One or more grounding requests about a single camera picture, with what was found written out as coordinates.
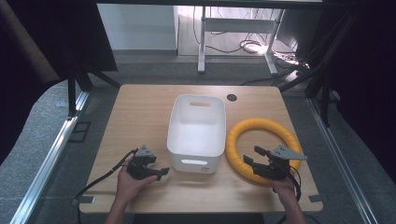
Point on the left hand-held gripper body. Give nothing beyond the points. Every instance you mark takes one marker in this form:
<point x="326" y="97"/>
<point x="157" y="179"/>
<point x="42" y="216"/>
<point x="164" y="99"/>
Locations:
<point x="140" y="169"/>

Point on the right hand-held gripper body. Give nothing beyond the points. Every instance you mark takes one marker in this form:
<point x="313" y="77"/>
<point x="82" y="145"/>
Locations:
<point x="278" y="165"/>

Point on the white plastic basket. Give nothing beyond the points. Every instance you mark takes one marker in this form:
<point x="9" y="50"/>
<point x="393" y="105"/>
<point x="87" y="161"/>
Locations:
<point x="196" y="133"/>

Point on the person's left hand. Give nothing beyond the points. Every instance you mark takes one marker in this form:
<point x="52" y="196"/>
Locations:
<point x="130" y="186"/>

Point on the person's right hand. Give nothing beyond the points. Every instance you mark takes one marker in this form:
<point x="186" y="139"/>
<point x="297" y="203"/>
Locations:
<point x="284" y="188"/>

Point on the grey tape strip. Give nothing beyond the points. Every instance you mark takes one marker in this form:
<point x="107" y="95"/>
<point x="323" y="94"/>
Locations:
<point x="316" y="198"/>

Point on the black round table grommet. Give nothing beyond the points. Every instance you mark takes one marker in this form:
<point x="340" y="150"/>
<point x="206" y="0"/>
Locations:
<point x="232" y="97"/>

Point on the black tripod stand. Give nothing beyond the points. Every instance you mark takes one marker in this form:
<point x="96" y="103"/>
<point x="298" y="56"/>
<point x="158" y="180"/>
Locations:
<point x="314" y="70"/>

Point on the black stand legs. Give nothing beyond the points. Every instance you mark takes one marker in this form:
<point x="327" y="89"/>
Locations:
<point x="81" y="77"/>

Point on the black curtain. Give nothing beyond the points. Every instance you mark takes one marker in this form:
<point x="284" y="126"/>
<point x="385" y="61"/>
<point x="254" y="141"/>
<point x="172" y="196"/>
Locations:
<point x="56" y="34"/>
<point x="370" y="77"/>

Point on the aluminium rail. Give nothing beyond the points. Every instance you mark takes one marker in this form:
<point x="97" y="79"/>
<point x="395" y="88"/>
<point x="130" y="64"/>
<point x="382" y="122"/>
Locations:
<point x="339" y="158"/>
<point x="46" y="165"/>

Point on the black floor bracket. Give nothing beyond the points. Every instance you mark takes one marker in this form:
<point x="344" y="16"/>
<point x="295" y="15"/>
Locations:
<point x="80" y="132"/>

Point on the white metal desk frame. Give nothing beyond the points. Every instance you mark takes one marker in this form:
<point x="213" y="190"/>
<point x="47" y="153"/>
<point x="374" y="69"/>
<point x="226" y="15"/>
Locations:
<point x="236" y="25"/>

